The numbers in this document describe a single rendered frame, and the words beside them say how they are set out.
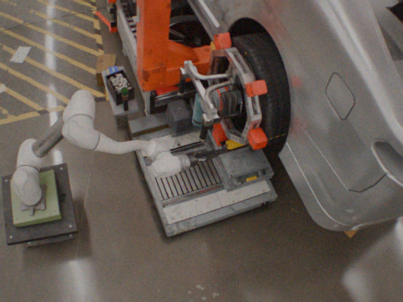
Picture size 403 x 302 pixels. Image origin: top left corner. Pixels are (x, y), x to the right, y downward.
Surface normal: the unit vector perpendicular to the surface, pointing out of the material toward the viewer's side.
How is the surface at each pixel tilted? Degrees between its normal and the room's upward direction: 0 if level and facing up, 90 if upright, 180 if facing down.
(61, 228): 0
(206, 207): 0
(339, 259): 0
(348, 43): 59
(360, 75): 71
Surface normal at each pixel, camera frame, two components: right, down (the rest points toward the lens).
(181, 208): 0.11, -0.53
